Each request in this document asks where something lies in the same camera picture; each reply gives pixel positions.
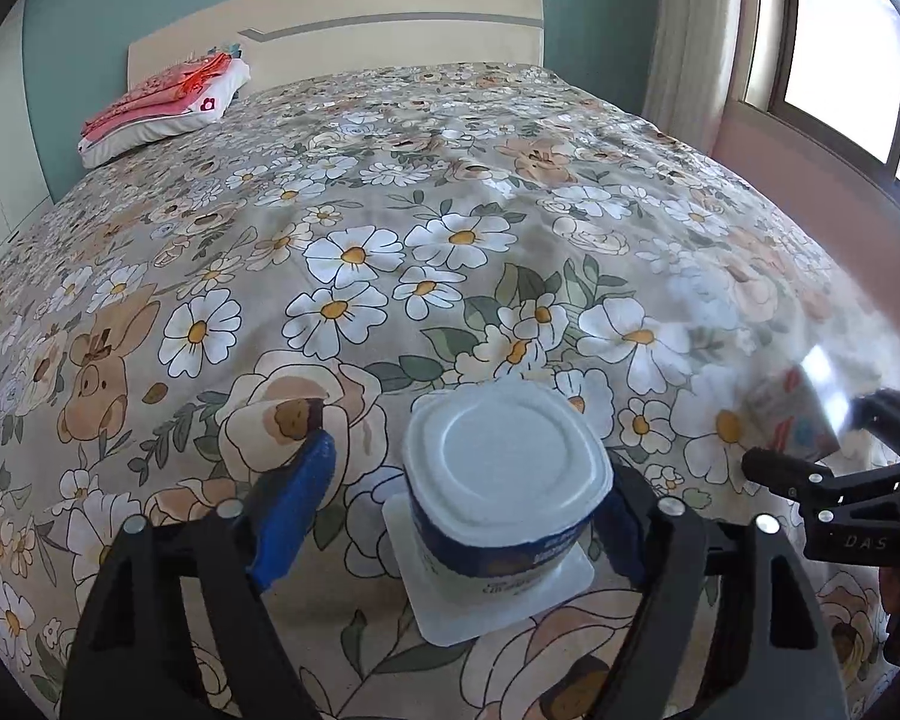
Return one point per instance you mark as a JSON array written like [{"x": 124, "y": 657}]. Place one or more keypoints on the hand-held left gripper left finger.
[{"x": 292, "y": 510}]

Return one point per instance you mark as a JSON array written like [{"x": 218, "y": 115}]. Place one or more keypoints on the white and blue yogurt cup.
[{"x": 495, "y": 450}]

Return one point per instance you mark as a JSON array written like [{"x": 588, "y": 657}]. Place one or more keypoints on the beige curtain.
[{"x": 697, "y": 37}]

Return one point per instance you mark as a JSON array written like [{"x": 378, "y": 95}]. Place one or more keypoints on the cream bed headboard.
[{"x": 390, "y": 22}]

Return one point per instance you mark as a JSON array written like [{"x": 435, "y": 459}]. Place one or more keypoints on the floral bed sheet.
[{"x": 420, "y": 240}]

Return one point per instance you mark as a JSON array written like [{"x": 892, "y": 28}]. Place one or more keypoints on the white pillow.
[{"x": 195, "y": 116}]

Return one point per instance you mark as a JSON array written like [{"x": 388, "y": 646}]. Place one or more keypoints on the red folded cloth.
[{"x": 157, "y": 90}]

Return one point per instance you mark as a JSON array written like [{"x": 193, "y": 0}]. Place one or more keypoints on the small white printed carton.
[{"x": 791, "y": 412}]

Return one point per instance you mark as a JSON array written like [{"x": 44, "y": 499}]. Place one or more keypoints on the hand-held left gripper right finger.
[{"x": 616, "y": 536}]

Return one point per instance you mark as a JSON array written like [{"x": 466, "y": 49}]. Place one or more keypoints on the white wardrobe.
[{"x": 0, "y": 150}]

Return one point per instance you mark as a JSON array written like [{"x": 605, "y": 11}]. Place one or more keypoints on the brown framed window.
[{"x": 855, "y": 52}]

